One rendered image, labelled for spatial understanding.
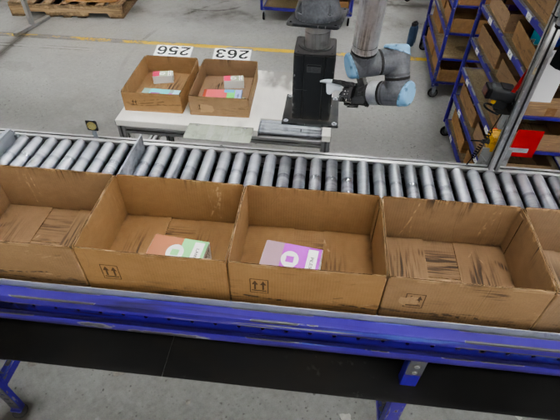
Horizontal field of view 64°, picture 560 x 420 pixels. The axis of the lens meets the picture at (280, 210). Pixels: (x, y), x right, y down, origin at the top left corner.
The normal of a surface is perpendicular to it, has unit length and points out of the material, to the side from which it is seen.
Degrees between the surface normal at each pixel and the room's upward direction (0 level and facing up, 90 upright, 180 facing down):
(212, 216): 89
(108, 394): 0
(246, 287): 90
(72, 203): 89
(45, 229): 0
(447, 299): 90
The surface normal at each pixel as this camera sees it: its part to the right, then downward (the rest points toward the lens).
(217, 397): 0.01, -0.72
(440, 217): -0.11, 0.69
